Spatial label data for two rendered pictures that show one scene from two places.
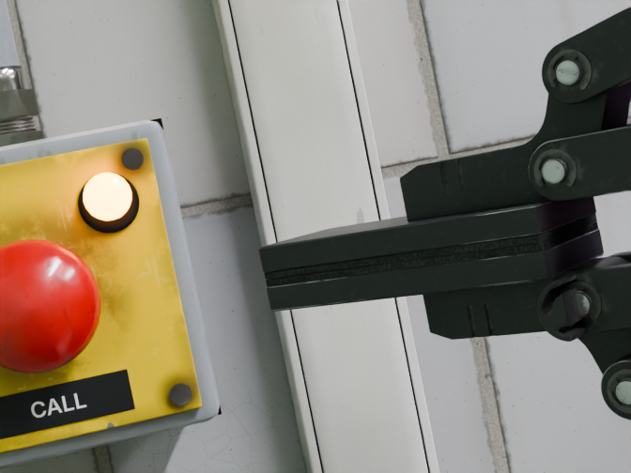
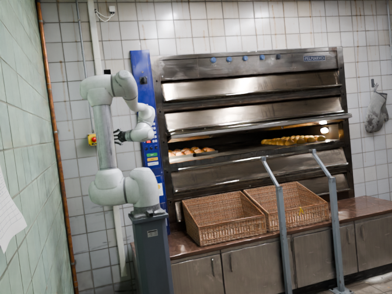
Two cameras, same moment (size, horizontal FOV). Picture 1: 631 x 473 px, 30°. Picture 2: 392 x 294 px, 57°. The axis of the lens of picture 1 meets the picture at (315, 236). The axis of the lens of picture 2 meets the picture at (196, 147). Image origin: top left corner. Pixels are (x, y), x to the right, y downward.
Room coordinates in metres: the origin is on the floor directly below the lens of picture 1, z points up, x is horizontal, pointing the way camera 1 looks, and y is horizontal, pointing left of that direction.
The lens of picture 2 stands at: (-2.58, -0.33, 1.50)
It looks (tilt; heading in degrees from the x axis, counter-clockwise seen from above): 4 degrees down; 353
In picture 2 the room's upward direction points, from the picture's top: 6 degrees counter-clockwise
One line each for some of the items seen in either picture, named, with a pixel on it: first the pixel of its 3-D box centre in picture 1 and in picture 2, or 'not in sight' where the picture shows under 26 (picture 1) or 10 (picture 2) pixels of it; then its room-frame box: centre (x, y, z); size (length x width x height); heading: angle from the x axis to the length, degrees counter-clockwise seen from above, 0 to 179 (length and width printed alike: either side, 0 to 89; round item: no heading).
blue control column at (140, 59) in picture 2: not in sight; (138, 168); (1.43, -0.19, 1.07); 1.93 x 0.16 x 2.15; 9
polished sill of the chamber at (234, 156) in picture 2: not in sight; (262, 152); (0.71, -1.37, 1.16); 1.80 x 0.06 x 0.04; 99
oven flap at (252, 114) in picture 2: not in sight; (259, 112); (0.69, -1.38, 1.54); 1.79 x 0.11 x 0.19; 99
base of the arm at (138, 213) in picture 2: not in sight; (147, 209); (-0.45, -0.28, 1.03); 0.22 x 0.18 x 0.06; 11
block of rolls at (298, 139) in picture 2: not in sight; (291, 140); (1.22, -1.88, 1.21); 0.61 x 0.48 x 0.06; 9
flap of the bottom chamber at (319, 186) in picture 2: not in sight; (268, 195); (0.69, -1.38, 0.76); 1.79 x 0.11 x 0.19; 99
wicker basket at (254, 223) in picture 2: not in sight; (221, 216); (0.33, -0.86, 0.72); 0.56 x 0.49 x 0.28; 98
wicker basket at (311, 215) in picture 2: not in sight; (284, 204); (0.42, -1.43, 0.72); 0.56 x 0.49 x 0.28; 98
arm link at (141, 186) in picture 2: not in sight; (142, 186); (-0.43, -0.27, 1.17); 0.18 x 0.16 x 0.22; 85
